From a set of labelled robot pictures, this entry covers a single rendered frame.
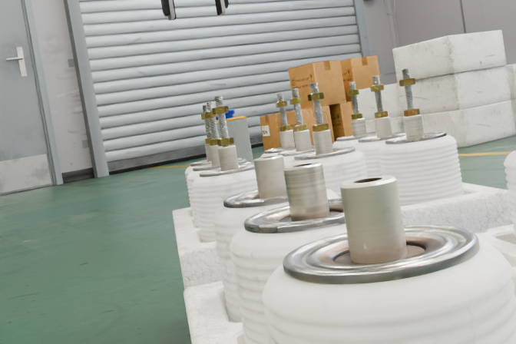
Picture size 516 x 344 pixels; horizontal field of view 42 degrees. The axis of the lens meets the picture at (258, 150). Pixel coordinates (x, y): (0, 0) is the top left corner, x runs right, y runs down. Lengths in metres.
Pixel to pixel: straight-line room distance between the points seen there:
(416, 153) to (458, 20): 6.49
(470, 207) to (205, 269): 0.31
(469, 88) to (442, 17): 4.02
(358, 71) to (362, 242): 4.63
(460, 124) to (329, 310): 3.18
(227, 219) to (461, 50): 3.01
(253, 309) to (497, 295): 0.15
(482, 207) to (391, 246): 0.57
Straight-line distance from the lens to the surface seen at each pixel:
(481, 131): 3.48
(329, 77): 4.68
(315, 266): 0.26
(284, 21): 6.98
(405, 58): 3.59
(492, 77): 3.60
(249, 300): 0.37
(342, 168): 0.79
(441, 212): 0.80
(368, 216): 0.26
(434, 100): 3.49
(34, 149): 5.89
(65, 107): 5.99
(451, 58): 3.38
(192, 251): 0.75
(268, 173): 0.49
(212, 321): 0.47
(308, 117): 4.55
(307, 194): 0.37
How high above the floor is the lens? 0.31
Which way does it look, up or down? 3 degrees down
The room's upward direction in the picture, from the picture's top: 9 degrees counter-clockwise
